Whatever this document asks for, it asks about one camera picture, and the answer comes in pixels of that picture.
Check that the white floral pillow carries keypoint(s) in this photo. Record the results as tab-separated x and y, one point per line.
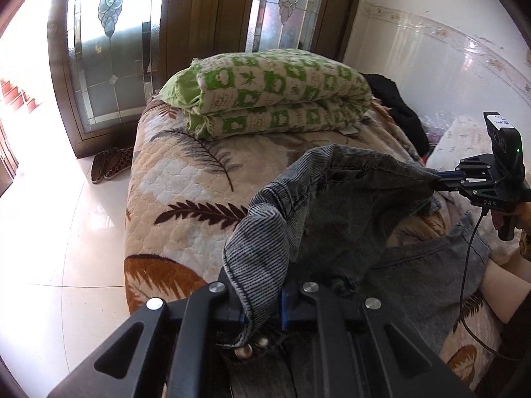
465	137

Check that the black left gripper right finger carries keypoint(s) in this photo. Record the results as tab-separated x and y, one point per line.
360	349

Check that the stained glass window right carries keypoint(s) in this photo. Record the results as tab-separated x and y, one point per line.
281	24

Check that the green white folded quilt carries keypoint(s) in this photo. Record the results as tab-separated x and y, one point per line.
271	91

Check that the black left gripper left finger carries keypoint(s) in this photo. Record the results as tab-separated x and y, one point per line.
163	349

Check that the stained glass window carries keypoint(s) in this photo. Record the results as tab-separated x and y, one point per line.
113	50
281	24

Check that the person's right forearm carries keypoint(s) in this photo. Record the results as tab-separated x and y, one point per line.
506	286

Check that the person's right hand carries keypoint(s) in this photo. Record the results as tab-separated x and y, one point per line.
522	213

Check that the leaf pattern bed blanket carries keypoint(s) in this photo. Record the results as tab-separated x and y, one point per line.
186	195

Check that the stained glass window left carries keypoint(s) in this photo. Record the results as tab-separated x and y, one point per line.
113	50

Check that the fingers of the right gripper seen afar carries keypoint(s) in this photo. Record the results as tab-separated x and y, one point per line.
448	180

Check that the grey denim pants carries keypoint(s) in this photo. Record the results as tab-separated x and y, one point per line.
332	213

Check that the brown slippers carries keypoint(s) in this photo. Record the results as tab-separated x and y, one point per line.
110	163

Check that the black garment on bed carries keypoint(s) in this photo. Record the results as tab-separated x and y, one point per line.
388	93

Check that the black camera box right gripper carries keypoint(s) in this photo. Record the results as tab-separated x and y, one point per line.
506	141

